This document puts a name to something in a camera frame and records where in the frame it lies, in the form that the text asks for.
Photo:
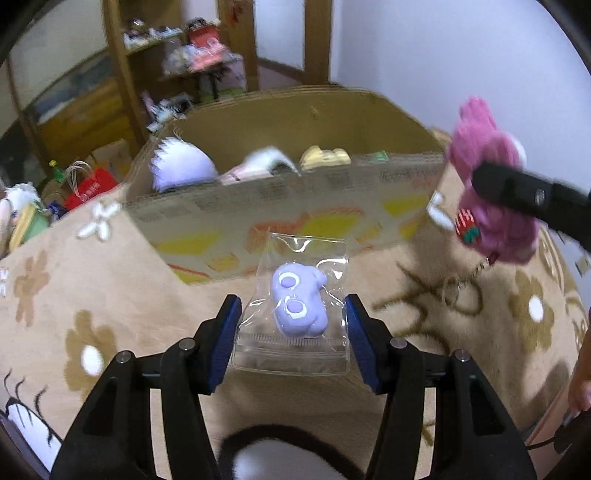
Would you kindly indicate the wooden shelf with toys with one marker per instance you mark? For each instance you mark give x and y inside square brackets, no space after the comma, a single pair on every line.
[205,55]

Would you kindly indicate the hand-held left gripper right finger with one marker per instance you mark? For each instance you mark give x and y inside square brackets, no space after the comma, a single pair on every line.
[364,341]

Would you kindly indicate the pale yellow plush toy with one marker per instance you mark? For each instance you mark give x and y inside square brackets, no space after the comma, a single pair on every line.
[323,157]

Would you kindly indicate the white lavender fluffy plush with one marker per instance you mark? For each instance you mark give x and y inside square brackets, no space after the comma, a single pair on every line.
[184,166]

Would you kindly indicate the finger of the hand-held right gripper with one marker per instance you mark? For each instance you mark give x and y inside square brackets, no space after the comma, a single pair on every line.
[517,191]

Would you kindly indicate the green tissue pack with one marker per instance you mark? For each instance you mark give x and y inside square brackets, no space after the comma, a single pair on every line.
[381,157]

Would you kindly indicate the green yellow box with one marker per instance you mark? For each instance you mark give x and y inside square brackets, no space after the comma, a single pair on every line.
[30,224]

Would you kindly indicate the small brown cardboard box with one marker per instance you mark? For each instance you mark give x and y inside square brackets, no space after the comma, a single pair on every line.
[115,154]

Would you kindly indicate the purple squishy toy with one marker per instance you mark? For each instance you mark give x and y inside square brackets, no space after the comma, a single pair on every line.
[298,300]

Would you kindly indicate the printed cardboard box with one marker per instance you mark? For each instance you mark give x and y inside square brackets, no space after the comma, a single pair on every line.
[277,217]

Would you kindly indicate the red paper bag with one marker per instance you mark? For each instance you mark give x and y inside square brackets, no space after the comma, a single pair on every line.
[92,189]

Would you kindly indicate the wooden glass-door cabinet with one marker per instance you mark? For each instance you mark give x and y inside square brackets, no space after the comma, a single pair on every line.
[83,124]

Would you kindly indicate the person's right forearm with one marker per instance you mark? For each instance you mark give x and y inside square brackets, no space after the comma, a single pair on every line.
[582,378]

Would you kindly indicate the white pink plush toy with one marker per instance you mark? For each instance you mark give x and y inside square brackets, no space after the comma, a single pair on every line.
[265,157]

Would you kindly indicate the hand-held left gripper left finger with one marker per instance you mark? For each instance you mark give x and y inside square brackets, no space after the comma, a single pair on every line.
[226,337]

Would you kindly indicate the wooden shelf unit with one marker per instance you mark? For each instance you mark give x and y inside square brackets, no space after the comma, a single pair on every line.
[117,46]

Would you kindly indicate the beige flower-print blanket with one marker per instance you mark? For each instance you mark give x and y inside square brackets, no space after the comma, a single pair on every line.
[115,286]

